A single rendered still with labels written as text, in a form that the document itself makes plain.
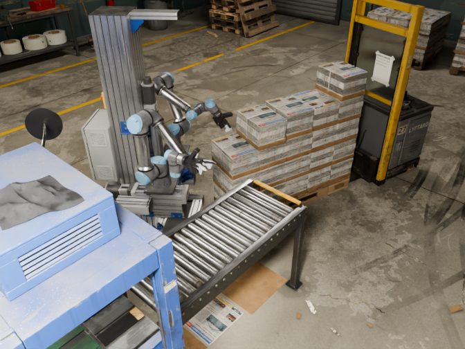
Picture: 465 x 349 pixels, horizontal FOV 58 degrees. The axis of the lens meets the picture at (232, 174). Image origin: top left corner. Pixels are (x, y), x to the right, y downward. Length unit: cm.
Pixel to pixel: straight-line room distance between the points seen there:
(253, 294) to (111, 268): 203
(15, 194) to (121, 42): 155
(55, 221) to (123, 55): 168
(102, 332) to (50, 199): 98
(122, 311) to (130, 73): 156
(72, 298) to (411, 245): 323
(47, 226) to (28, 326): 32
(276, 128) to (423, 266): 172
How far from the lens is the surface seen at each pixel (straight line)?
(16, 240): 154
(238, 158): 354
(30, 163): 193
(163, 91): 343
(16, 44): 880
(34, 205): 162
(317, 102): 397
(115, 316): 245
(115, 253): 168
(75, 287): 160
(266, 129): 353
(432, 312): 369
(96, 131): 328
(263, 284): 357
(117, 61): 304
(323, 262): 380
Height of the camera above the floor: 268
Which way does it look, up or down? 34 degrees down
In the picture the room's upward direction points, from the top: 1 degrees counter-clockwise
